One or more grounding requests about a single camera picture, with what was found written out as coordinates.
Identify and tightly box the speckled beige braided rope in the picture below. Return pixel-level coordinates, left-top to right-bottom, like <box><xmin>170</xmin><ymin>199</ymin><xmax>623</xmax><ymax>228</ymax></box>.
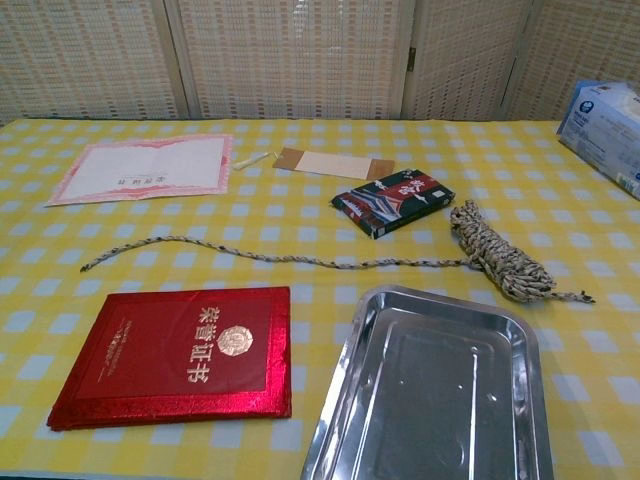
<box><xmin>79</xmin><ymin>199</ymin><xmax>596</xmax><ymax>305</ymax></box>

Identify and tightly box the yellow checkered tablecloth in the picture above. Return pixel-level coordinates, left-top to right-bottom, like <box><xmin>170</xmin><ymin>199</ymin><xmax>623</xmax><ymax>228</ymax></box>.
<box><xmin>0</xmin><ymin>118</ymin><xmax>640</xmax><ymax>480</ymax></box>

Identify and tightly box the dark patterned flat box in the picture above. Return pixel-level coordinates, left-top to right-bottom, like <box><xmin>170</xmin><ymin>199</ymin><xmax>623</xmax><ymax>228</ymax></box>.
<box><xmin>329</xmin><ymin>168</ymin><xmax>455</xmax><ymax>241</ymax></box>

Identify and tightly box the small white stick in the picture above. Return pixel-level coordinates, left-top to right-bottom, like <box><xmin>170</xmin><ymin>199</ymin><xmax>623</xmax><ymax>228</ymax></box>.
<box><xmin>232</xmin><ymin>151</ymin><xmax>274</xmax><ymax>172</ymax></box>

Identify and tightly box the stainless steel tray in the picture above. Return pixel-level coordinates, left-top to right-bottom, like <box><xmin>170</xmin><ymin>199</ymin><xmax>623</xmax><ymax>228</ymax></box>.
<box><xmin>299</xmin><ymin>284</ymin><xmax>541</xmax><ymax>480</ymax></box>

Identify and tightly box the pink bordered certificate paper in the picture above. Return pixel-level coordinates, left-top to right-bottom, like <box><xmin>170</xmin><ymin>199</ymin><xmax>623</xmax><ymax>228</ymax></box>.
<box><xmin>45</xmin><ymin>133</ymin><xmax>235</xmax><ymax>207</ymax></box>

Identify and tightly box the woven beige folding screen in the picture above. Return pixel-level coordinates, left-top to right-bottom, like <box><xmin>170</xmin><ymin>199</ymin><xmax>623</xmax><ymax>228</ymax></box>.
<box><xmin>0</xmin><ymin>0</ymin><xmax>640</xmax><ymax>127</ymax></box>

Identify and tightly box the red certificate folder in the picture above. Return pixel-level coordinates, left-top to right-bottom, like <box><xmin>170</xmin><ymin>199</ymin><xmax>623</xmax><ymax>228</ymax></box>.
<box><xmin>47</xmin><ymin>286</ymin><xmax>293</xmax><ymax>432</ymax></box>

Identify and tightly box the blue tissue pack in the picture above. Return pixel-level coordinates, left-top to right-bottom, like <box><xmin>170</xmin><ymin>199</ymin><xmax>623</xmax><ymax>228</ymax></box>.
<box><xmin>556</xmin><ymin>78</ymin><xmax>640</xmax><ymax>202</ymax></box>

